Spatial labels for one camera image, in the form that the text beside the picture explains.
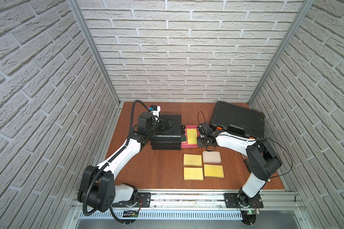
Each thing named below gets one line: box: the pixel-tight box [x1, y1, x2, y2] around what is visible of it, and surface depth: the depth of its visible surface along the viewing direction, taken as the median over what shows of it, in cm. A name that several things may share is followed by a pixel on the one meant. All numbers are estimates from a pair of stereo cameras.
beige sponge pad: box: [202, 150, 222, 164], surface depth 89 cm
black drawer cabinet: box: [150, 114, 182, 151], surface depth 85 cm
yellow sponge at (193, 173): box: [183, 166, 204, 181], surface depth 83 cm
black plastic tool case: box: [209, 100, 265, 140], surface depth 100 cm
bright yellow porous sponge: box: [186, 128, 198, 145], surface depth 99 cm
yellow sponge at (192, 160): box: [183, 153, 203, 167], surface depth 89 cm
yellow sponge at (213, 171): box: [204, 164, 225, 178], surface depth 85 cm
